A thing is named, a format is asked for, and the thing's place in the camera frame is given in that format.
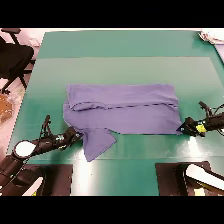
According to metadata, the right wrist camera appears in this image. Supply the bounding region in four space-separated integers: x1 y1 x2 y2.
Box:
198 100 215 119

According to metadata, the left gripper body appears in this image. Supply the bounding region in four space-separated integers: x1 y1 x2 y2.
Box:
58 125 85 146

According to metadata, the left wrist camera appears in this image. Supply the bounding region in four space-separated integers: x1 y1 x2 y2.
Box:
39 114 53 139

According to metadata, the black cable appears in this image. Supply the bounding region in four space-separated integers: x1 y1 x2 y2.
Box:
211 103 224 118

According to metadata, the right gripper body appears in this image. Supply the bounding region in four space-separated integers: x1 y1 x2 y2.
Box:
175 115 208 138

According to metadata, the white garment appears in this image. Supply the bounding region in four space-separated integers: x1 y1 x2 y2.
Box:
199 29 224 45

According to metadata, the black office chair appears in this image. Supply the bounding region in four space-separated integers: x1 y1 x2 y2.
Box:
0 28 36 95

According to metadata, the purple shirt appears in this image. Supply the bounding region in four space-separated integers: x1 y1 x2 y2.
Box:
62 83 184 163

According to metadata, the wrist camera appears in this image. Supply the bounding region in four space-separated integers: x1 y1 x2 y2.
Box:
198 100 215 119
39 114 53 139

